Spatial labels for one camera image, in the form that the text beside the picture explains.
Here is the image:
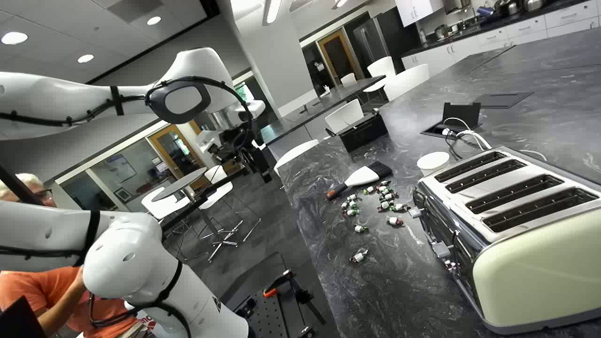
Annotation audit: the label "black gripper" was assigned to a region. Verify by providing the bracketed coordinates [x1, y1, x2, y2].
[234, 120, 269, 157]

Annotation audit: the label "cream four-slot toaster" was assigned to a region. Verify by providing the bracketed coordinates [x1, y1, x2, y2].
[412, 146, 601, 334]

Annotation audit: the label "white shell chair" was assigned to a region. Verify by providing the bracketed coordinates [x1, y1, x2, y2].
[365, 54, 399, 93]
[384, 62, 434, 103]
[324, 97, 367, 135]
[273, 137, 322, 174]

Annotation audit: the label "long dark table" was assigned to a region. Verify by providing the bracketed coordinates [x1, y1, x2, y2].
[258, 73, 389, 184]

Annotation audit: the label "round white table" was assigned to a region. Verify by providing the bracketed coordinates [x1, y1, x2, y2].
[140, 163, 235, 221]

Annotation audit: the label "wooden door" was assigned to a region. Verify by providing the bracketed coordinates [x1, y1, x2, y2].
[316, 28, 367, 86]

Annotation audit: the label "black clamp with orange grip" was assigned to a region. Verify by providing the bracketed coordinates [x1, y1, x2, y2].
[262, 268, 329, 328]

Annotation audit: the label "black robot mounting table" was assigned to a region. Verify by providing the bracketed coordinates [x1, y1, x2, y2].
[218, 249, 344, 338]

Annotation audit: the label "small white bowl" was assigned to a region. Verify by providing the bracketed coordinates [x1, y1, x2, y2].
[416, 150, 453, 178]

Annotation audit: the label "black pop-up power socket box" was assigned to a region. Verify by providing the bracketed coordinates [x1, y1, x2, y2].
[423, 101, 485, 137]

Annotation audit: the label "person in orange shirt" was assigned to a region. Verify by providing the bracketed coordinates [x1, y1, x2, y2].
[0, 170, 153, 338]

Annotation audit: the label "white kitchen counter cabinets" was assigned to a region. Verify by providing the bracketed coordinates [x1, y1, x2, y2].
[401, 0, 601, 71]

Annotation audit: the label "wooden door frame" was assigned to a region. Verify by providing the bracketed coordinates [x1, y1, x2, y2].
[147, 120, 211, 184]

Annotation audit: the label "white dustpan brush, orange-tipped handle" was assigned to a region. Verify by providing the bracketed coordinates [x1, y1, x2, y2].
[324, 159, 395, 201]

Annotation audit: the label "white power cable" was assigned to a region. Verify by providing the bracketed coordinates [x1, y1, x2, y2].
[440, 114, 551, 161]

